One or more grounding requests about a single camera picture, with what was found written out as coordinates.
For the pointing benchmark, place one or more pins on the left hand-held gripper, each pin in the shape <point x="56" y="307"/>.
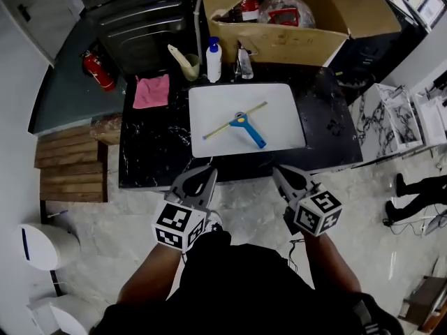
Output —
<point x="174" y="222"/>

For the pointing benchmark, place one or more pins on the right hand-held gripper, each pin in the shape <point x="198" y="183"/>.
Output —
<point x="316" y="215"/>

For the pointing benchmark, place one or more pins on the blue and yellow squeegee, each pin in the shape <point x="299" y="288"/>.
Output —
<point x="249" y="131"/>

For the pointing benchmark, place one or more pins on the person's left forearm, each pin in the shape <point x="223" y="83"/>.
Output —
<point x="153" y="274"/>

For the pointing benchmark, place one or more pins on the person's right forearm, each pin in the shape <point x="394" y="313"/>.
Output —
<point x="331" y="264"/>

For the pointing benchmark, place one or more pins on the person's left shoe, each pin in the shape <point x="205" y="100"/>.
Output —
<point x="213" y="222"/>

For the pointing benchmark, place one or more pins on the black marble vanity table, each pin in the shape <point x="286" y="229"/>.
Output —
<point x="153" y="145"/>

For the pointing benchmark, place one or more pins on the small black fitting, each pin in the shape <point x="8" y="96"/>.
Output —
<point x="336" y="127"/>

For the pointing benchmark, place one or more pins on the metal sink drain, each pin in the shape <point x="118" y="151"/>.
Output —
<point x="239" y="114"/>

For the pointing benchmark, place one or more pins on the white rectangular sink basin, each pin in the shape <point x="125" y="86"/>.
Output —
<point x="216" y="103"/>

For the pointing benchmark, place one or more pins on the brown wrapped block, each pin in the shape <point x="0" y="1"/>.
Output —
<point x="106" y="129"/>

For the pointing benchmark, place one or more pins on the pink cloth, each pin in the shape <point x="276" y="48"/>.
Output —
<point x="152" y="91"/>

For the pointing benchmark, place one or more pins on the white marble vanity cabinet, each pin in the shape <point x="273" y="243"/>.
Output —
<point x="387" y="124"/>

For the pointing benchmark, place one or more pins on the person's black clothing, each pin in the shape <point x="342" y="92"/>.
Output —
<point x="244" y="291"/>

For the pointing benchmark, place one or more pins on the beige cup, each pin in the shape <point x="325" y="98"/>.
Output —
<point x="192" y="68"/>

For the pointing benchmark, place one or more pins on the wooden step platform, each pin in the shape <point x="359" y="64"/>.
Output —
<point x="70" y="166"/>

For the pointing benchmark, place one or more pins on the chrome faucet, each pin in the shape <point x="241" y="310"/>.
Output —
<point x="245" y="65"/>

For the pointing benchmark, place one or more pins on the white pump bottle blue cap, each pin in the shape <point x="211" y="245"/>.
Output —
<point x="213" y="63"/>

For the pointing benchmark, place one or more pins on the blue pen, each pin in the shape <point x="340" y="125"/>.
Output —
<point x="57" y="214"/>

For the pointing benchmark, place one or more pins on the large open cardboard box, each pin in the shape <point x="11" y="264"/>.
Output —
<point x="290" y="44"/>

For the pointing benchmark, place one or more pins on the red fire extinguisher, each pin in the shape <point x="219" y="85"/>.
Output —
<point x="99" y="70"/>

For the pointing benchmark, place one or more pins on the black cabinet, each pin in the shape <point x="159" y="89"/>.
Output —
<point x="377" y="54"/>

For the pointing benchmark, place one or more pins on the white sink on chrome stand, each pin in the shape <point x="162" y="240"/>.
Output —
<point x="433" y="117"/>

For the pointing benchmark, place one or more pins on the white cylindrical bin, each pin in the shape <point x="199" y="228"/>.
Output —
<point x="49" y="246"/>

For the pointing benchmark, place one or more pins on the clear plastic bag red item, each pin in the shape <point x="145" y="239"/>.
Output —
<point x="286" y="10"/>

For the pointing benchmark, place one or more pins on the dark wooden stool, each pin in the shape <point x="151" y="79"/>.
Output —
<point x="426" y="302"/>

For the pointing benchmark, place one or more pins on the clear jar red label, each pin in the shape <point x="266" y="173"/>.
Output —
<point x="244" y="10"/>

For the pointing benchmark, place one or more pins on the white toilet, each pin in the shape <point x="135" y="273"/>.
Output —
<point x="63" y="316"/>

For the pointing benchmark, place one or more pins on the grey door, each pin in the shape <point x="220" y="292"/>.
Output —
<point x="38" y="12"/>

